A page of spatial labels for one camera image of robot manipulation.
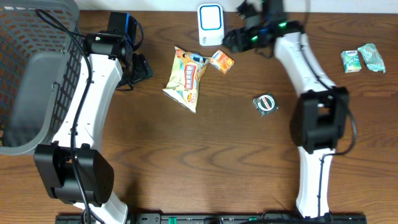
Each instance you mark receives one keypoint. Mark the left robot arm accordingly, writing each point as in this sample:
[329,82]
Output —
[71,167]

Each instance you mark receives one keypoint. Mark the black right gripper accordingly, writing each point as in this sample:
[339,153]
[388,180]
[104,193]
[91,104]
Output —
[237,40]

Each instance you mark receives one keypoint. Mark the light green snack packet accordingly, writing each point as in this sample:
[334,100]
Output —
[372,58]

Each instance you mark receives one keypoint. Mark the orange juice carton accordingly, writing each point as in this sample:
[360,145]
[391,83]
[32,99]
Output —
[221,61]

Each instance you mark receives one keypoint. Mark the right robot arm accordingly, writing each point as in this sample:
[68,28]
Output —
[319,117]

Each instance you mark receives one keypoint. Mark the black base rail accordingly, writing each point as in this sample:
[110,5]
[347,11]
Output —
[265,218]

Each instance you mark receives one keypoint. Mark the dark green round-label packet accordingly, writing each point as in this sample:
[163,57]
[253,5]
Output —
[265,104]

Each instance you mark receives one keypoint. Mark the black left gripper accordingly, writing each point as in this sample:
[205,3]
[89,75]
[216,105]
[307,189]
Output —
[143,68]

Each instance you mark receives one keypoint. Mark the green tissue pack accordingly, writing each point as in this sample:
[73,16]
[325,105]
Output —
[350,60]

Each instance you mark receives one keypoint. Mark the yellow chips bag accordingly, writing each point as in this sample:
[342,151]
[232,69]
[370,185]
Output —
[184,81]

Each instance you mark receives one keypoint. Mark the grey plastic mesh basket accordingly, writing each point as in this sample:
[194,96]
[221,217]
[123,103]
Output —
[40,69]

